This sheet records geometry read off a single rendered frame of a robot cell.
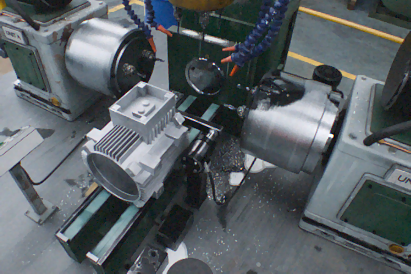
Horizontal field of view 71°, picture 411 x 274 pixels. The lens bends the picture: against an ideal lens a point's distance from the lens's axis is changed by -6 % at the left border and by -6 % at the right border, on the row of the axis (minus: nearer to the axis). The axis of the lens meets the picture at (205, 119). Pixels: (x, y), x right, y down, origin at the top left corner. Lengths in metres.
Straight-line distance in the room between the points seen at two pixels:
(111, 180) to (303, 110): 0.50
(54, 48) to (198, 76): 0.47
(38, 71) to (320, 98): 0.90
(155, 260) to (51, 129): 0.66
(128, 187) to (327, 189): 0.49
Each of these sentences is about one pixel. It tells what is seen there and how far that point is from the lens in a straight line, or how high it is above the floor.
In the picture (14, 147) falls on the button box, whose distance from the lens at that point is 0.80.
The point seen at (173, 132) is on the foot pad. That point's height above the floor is 1.08.
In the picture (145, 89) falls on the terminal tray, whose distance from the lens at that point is 0.76.
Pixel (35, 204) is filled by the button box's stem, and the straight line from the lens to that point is 0.95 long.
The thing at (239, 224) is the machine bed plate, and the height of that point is 0.80.
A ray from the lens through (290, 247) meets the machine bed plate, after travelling 0.91.
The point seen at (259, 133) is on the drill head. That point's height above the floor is 1.07.
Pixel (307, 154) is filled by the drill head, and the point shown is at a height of 1.06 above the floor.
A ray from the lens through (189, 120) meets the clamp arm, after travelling 0.83.
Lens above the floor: 1.59
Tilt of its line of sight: 43 degrees down
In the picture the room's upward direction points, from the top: 4 degrees clockwise
